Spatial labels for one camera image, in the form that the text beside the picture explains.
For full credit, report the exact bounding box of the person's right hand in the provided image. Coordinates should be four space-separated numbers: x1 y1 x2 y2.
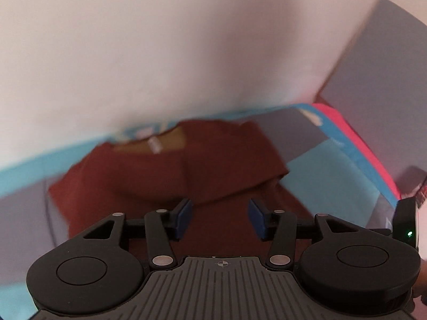
400 167 426 315

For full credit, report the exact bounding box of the light blue patchwork bed sheet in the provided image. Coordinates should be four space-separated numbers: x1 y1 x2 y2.
1 104 396 319

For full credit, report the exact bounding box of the dark red knit sweater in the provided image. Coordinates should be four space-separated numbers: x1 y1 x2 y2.
49 120 311 258

